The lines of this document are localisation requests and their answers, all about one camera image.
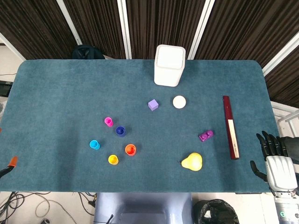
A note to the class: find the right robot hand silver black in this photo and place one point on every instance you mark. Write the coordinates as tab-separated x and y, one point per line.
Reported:
280	171

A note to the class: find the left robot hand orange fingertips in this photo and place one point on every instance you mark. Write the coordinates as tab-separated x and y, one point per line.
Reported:
12	161

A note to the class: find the cyan plastic cup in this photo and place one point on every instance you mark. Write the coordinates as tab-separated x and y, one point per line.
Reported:
94	144

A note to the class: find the yellow plastic cup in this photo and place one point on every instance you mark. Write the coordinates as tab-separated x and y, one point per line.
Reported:
113	159

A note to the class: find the pink plastic cup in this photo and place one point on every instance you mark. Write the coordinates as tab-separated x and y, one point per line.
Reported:
108	121

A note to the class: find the dark blue plastic cup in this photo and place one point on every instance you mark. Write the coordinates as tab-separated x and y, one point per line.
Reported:
120	131

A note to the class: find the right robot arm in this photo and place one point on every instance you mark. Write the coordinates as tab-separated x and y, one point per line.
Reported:
286	207

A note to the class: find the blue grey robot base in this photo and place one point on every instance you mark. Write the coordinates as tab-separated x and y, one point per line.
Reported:
140	207

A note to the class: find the black trash bag bin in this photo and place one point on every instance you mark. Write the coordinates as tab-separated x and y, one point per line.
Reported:
215	212

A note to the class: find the dark red long box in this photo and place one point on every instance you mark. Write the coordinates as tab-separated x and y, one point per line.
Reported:
229	112

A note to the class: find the purple toy brick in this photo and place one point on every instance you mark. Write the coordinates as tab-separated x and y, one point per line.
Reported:
206	136

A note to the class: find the yellow toy pear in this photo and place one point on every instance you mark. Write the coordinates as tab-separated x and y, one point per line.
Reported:
193	162

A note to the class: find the blue table cloth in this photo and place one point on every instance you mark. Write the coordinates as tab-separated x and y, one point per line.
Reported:
70	93

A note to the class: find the orange plastic cup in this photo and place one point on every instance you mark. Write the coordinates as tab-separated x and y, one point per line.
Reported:
130	149

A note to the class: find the white ball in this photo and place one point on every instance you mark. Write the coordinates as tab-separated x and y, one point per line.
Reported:
179	102

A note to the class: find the black backpack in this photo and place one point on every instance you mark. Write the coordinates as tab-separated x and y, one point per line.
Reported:
86	53

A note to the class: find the purple cube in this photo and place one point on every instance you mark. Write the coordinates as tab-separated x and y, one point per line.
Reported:
153	105

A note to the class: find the white lidded bin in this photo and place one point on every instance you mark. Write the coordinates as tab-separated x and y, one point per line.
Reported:
168	70

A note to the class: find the metal rack frame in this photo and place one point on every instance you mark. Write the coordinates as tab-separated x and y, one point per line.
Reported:
286	112

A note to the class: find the white partition post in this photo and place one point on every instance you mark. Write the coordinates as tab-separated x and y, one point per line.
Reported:
280	54
11	47
124	30
201	30
70	23

